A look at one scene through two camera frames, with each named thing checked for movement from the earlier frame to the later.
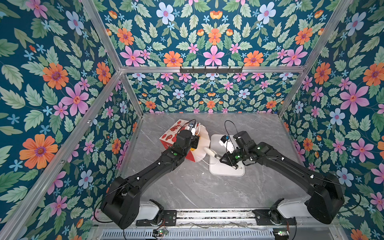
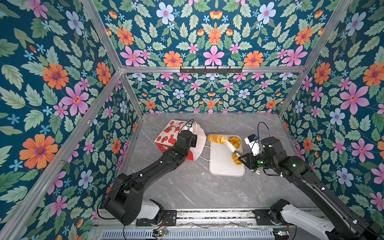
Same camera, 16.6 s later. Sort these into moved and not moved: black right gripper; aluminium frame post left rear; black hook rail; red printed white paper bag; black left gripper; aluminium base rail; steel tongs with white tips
Moved: red printed white paper bag; black right gripper; steel tongs with white tips
Not moved: aluminium base rail; black left gripper; aluminium frame post left rear; black hook rail
